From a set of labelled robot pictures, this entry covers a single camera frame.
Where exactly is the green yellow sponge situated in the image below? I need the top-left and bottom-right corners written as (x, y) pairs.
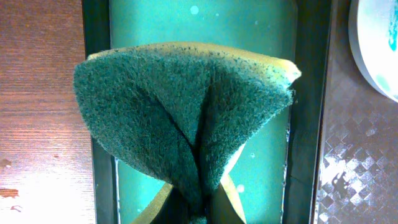
top-left (73, 42), bottom-right (302, 223)

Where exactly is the white plate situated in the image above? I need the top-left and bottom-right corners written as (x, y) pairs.
top-left (348, 0), bottom-right (397, 102)

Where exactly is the green plastic tray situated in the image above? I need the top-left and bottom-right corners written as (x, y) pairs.
top-left (82, 0), bottom-right (331, 223)

